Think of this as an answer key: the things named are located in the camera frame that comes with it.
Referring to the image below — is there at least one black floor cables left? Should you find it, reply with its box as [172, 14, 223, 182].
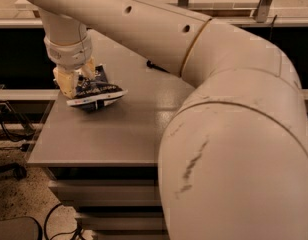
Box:
[0, 100, 37, 152]

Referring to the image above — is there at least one black candy bar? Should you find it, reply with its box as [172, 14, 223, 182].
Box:
[146, 60, 169, 73]

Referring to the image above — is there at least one dark grey floor object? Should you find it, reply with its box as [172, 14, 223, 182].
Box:
[0, 217, 43, 240]

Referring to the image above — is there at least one blue chip bag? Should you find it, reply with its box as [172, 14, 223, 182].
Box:
[67, 65, 127, 112]

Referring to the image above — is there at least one black cable bottom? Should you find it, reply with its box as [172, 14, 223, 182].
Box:
[43, 202, 87, 240]

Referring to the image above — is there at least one grey drawer cabinet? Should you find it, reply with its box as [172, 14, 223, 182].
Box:
[28, 32, 193, 240]

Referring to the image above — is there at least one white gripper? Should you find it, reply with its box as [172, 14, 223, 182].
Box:
[44, 35, 95, 99]

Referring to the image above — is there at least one black chair base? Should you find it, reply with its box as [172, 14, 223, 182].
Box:
[0, 163, 27, 180]

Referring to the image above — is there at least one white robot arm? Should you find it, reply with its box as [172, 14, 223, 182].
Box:
[28, 0, 308, 240]

